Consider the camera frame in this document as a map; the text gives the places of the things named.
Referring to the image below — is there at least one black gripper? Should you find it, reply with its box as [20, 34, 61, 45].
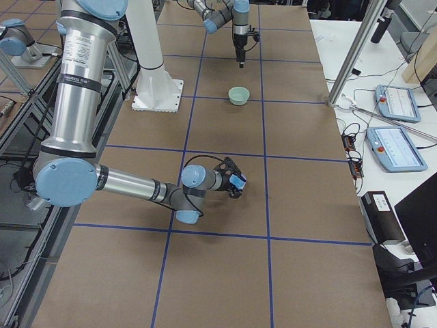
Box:
[218, 171, 242, 199]
[232, 33, 246, 68]

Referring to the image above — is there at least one light blue plastic cup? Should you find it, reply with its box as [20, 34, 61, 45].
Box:
[229, 174, 246, 190]

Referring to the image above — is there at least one green ceramic bowl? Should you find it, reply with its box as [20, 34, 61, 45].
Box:
[228, 86, 250, 106]

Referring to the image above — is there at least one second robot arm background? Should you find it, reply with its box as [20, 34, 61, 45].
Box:
[1, 18, 59, 69]

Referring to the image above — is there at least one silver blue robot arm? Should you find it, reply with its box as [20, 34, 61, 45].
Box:
[33, 1, 246, 224]
[177, 0, 259, 68]

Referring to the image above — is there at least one black water bottle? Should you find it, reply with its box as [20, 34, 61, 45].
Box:
[370, 10, 393, 44]

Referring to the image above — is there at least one black box with label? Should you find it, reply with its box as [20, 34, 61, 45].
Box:
[361, 191, 405, 245]

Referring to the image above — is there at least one near blue teach pendant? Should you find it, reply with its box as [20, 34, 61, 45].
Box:
[366, 126, 428, 173]

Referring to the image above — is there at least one blue teach pendant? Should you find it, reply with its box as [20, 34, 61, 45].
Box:
[375, 85, 421, 123]
[366, 126, 428, 173]

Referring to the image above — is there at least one far blue teach pendant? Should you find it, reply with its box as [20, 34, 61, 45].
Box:
[375, 85, 421, 123]

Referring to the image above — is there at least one black monitor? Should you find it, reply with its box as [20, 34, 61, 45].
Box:
[395, 174, 436, 267]

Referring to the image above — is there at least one black monitor stand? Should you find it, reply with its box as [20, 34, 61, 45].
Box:
[372, 245, 436, 310]

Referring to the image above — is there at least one wooden board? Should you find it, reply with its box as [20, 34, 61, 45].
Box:
[402, 26, 436, 83]

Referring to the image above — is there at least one metal rod on desk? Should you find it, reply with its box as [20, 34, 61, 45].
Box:
[350, 105, 437, 142]

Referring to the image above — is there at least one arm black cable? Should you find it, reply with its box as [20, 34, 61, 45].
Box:
[177, 154, 226, 217]

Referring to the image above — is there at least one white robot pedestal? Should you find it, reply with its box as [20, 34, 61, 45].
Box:
[126, 0, 184, 113]

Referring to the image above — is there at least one aluminium frame post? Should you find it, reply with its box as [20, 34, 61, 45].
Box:
[326, 1, 401, 107]

